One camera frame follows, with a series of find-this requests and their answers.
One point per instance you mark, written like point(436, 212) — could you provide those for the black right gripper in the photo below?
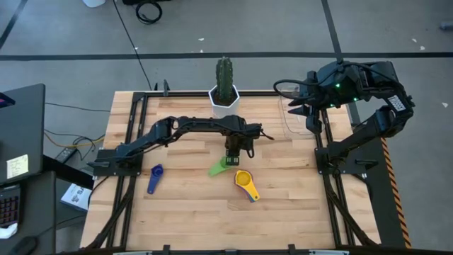
point(318, 95)

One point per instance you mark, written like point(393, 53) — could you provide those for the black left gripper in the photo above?
point(240, 143)

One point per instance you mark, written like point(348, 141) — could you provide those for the green measuring cup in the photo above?
point(216, 169)

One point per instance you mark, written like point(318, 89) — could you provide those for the yellow measuring cup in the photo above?
point(245, 179)

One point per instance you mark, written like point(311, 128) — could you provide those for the small indigo measuring cup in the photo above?
point(155, 177)

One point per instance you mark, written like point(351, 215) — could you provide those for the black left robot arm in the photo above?
point(198, 125)

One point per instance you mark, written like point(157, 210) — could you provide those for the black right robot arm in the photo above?
point(385, 120)

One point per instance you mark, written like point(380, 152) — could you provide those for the clear plastic basket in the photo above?
point(293, 124)

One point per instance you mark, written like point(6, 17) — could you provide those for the white hexagonal plant pot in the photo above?
point(224, 108)

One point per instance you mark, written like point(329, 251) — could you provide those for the green cactus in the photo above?
point(224, 78)

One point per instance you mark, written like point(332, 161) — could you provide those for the black side platform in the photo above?
point(382, 198)

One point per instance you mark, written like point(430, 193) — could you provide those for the yellow black hazard tape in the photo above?
point(396, 198)

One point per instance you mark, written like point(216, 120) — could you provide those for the printed white booklet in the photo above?
point(76, 196)

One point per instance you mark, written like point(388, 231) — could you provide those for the grey floor object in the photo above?
point(446, 25)

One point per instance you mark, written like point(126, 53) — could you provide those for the black power adapter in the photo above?
point(65, 154)

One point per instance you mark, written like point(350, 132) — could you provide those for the black desk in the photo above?
point(35, 205)

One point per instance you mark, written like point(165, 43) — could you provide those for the white round container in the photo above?
point(93, 3)

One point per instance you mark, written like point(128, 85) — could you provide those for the black computer monitor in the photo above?
point(21, 127)

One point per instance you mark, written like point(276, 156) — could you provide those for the yellow sticky note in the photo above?
point(17, 166)

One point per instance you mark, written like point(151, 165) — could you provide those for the black computer mouse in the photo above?
point(23, 246)

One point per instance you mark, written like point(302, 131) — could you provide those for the black backlit keyboard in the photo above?
point(8, 205)

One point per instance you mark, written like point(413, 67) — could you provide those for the black aluminium table frame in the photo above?
point(265, 93)

